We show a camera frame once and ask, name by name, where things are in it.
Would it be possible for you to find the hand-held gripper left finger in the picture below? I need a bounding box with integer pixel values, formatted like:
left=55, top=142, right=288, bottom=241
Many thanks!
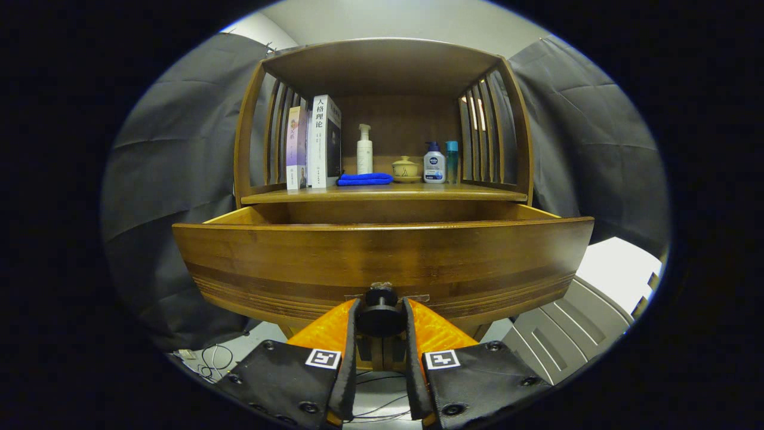
left=215, top=297, right=362, bottom=430

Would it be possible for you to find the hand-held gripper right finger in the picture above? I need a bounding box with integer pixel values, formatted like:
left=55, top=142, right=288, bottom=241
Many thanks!
left=401, top=297, right=553, bottom=430

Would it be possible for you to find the black round drawer knob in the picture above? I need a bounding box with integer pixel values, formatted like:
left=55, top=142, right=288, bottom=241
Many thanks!
left=356, top=288, right=408, bottom=338

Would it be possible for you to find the wooden drawer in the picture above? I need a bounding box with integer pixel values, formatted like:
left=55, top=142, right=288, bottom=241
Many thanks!
left=172, top=203, right=595, bottom=326

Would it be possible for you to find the wooden countertop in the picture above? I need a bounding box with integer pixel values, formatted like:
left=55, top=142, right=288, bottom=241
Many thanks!
left=242, top=182, right=529, bottom=205

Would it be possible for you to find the wooden cabinet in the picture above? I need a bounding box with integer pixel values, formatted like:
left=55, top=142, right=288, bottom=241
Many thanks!
left=234, top=37, right=535, bottom=374

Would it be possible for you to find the grey slatted chair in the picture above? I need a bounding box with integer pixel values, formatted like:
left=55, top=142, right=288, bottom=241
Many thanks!
left=500, top=275, right=634, bottom=386

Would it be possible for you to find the blue folded cloth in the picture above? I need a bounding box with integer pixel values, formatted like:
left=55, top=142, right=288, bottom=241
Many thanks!
left=337, top=173, right=394, bottom=186

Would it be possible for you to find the yellow lidded teacup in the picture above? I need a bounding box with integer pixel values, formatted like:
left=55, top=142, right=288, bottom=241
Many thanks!
left=392, top=156, right=422, bottom=183

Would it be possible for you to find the white and blue lotion bottle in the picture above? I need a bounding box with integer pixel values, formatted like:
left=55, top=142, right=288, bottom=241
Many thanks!
left=423, top=142, right=446, bottom=184

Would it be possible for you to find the white pump bottle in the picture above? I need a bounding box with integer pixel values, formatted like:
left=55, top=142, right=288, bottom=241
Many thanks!
left=357, top=124, right=374, bottom=175

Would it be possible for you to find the white panel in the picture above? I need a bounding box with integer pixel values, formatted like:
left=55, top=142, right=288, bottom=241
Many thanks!
left=576, top=237, right=663, bottom=314

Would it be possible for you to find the purple book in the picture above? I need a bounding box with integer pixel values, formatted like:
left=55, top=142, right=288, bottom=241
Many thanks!
left=286, top=106, right=309, bottom=191

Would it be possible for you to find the thick white book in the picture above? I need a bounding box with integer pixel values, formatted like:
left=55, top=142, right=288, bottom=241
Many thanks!
left=307, top=94, right=343, bottom=189

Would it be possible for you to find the black floor cable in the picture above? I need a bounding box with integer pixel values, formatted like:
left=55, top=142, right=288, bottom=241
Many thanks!
left=173, top=343, right=251, bottom=384
left=352, top=370, right=418, bottom=425

